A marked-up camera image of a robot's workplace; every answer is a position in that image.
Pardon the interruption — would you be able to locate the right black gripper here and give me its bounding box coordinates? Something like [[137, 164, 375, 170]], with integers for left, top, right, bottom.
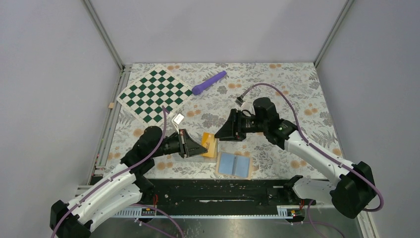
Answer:
[[214, 108, 267, 142]]

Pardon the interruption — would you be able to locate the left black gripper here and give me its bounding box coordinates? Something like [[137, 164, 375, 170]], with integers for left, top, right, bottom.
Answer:
[[152, 129, 208, 158]]

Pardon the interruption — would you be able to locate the yellow credit card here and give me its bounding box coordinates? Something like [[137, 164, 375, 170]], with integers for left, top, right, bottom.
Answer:
[[201, 132, 218, 158]]

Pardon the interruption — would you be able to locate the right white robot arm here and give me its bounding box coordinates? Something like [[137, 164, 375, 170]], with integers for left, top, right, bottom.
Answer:
[[215, 97, 378, 219]]

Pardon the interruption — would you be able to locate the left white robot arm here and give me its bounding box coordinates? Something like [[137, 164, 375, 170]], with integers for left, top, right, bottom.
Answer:
[[50, 126, 208, 238]]

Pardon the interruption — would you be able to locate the floral tablecloth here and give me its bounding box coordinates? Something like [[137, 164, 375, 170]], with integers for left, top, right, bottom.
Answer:
[[101, 62, 342, 179]]

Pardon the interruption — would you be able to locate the green white chessboard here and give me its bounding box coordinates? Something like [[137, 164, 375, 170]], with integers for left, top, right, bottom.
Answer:
[[117, 65, 192, 127]]

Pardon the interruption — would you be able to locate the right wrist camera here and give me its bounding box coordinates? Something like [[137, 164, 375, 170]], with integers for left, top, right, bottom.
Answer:
[[235, 96, 254, 114]]

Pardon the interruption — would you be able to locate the purple cylindrical handle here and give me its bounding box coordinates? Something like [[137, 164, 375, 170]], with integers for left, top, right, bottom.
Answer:
[[192, 70, 227, 95]]

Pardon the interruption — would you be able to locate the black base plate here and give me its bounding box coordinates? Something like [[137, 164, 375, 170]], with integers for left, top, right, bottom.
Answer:
[[135, 179, 310, 213]]

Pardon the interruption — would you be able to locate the white slotted cable duct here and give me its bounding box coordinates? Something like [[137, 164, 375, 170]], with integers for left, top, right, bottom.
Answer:
[[112, 206, 305, 220]]

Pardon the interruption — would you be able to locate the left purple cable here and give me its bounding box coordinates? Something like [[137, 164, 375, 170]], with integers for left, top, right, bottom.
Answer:
[[51, 106, 184, 238]]

